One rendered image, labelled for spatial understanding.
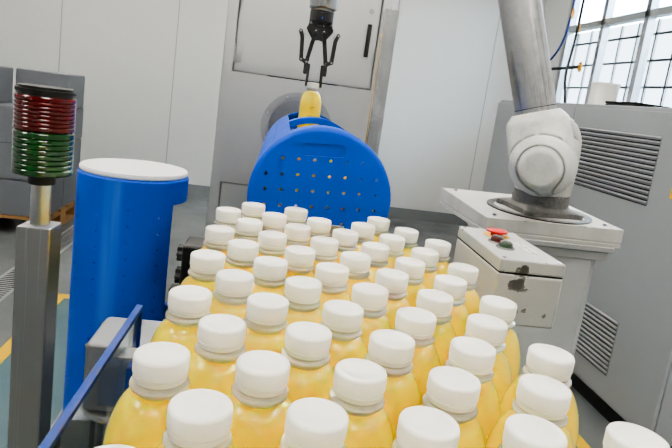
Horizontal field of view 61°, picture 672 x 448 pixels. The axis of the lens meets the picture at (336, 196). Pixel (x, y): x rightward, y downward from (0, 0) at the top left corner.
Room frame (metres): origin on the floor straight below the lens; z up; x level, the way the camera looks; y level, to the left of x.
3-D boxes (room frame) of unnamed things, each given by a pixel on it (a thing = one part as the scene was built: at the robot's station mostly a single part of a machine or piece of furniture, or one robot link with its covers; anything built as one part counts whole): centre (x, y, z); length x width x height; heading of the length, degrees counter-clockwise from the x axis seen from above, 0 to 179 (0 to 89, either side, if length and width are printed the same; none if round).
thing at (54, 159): (0.64, 0.34, 1.18); 0.06 x 0.06 x 0.05
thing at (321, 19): (1.85, 0.12, 1.51); 0.08 x 0.07 x 0.09; 97
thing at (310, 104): (1.85, 0.12, 1.22); 0.07 x 0.07 x 0.19
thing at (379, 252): (0.77, -0.06, 1.09); 0.04 x 0.04 x 0.02
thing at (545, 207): (1.64, -0.58, 1.08); 0.22 x 0.18 x 0.06; 15
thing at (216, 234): (0.74, 0.15, 1.09); 0.04 x 0.04 x 0.02
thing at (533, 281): (0.89, -0.28, 1.05); 0.20 x 0.10 x 0.10; 7
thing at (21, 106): (0.64, 0.34, 1.23); 0.06 x 0.06 x 0.04
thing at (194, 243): (1.00, 0.22, 0.95); 0.10 x 0.07 x 0.10; 97
